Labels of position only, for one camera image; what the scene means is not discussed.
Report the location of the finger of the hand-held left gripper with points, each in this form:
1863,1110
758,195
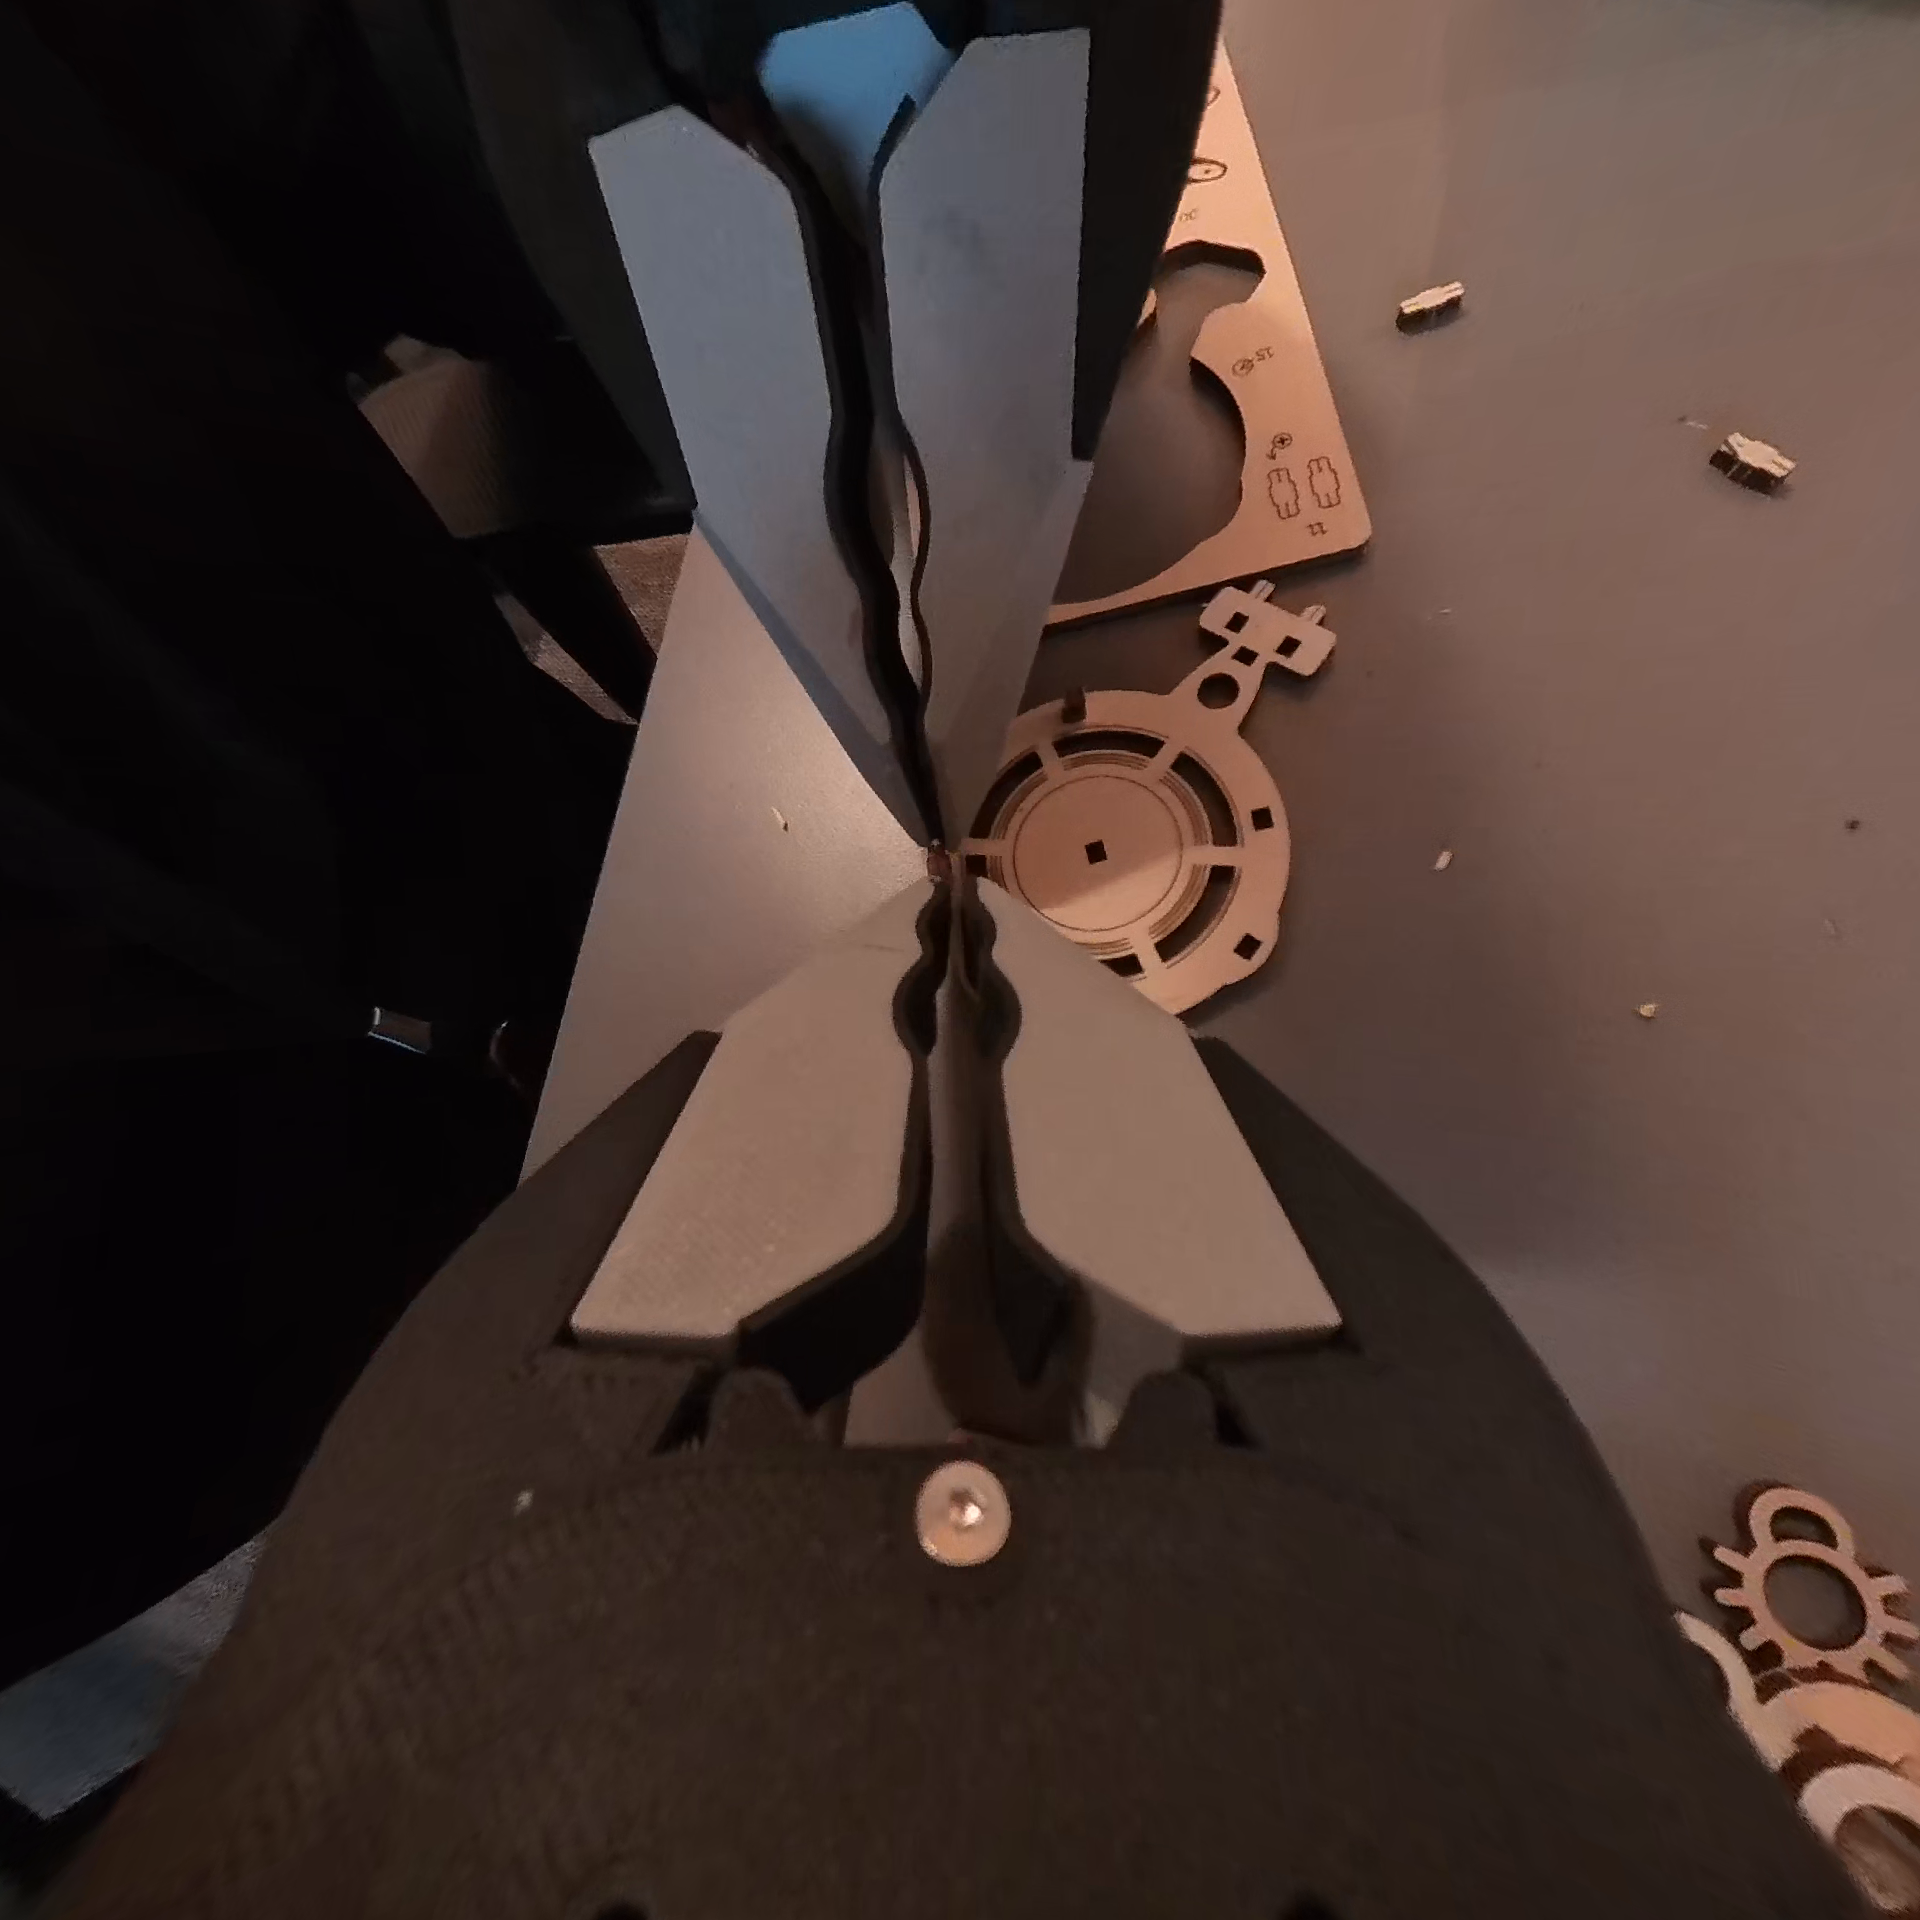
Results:
734,389
990,375

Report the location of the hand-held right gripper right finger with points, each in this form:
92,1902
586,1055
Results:
1170,1184

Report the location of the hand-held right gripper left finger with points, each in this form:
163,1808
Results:
750,1172

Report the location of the wooden gear model assembly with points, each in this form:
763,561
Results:
1800,1590

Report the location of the laser-cut wooden sheet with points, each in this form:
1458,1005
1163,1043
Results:
1289,375

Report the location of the small wooden peg piece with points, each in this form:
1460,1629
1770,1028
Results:
1756,461
1428,304

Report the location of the round wooden disc part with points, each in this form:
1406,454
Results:
1095,856

